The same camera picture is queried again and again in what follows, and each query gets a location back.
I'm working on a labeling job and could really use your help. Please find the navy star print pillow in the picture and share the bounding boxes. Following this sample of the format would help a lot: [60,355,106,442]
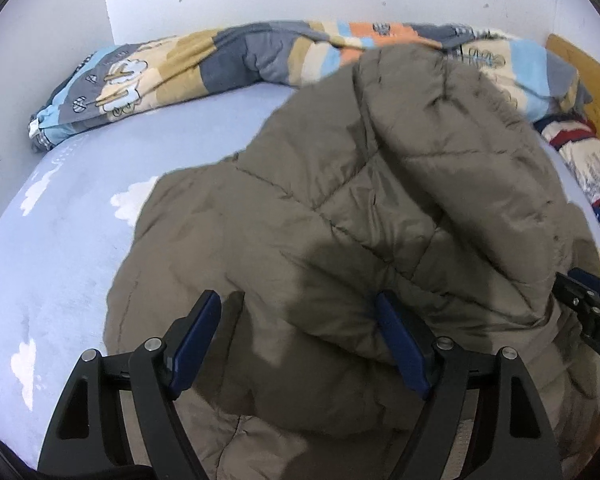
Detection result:
[532,114,600,238]

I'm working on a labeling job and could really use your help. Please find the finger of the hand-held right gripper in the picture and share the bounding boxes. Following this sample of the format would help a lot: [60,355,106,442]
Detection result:
[551,272,600,321]
[569,268,600,307]

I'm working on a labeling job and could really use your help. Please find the olive quilted hooded jacket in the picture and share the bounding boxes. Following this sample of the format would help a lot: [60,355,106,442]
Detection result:
[102,42,600,480]

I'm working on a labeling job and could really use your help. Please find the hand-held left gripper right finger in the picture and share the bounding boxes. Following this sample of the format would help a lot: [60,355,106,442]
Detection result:
[375,290,563,480]

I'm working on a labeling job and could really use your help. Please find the patchwork cartoon print blanket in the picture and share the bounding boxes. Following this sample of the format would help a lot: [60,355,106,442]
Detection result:
[27,19,593,153]

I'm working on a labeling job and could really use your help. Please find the wooden headboard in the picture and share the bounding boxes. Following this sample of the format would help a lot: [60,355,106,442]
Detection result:
[545,34,600,161]

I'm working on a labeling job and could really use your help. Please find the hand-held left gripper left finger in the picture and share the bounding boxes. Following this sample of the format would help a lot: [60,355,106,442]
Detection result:
[37,289,222,480]

